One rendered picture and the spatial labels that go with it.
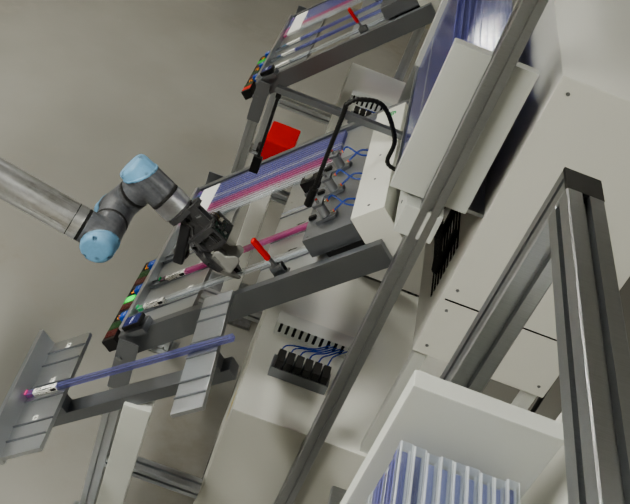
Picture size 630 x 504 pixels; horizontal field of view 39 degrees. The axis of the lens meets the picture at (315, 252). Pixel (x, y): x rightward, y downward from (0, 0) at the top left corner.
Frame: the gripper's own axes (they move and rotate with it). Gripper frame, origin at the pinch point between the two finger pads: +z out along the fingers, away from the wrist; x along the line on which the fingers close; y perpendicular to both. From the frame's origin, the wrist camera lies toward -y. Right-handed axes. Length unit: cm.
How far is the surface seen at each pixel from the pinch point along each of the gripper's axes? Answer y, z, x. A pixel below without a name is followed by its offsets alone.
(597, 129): 87, 12, -10
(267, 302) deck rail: 7.9, 6.3, -10.1
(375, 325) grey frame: 26.4, 22.8, -14.1
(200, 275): -13.1, -1.9, 7.2
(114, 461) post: -33, 7, -37
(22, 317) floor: -115, -10, 53
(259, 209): -42, 21, 94
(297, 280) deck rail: 17.8, 5.7, -10.1
